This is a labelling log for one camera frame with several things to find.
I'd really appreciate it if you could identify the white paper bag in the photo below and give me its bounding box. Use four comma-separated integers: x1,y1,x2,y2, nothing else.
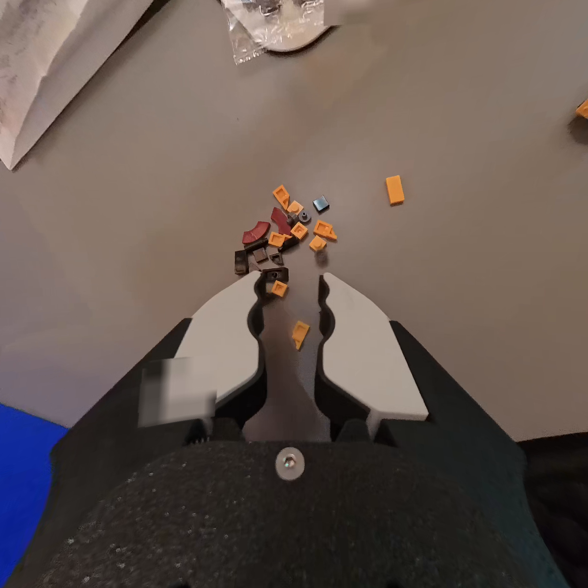
0,0,154,171

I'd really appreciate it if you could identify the pile of small lego pieces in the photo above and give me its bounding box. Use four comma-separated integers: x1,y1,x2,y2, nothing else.
234,184,338,299

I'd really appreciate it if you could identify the blue storage bin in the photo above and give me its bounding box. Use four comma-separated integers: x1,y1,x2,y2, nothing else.
0,403,70,588

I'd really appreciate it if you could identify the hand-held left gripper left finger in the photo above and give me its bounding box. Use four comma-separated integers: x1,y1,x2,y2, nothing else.
175,270,267,423

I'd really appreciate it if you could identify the clear bag of black parts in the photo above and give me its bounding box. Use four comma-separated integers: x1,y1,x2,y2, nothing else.
220,0,331,65

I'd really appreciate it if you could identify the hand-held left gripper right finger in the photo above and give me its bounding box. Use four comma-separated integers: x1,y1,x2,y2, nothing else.
315,272,430,439

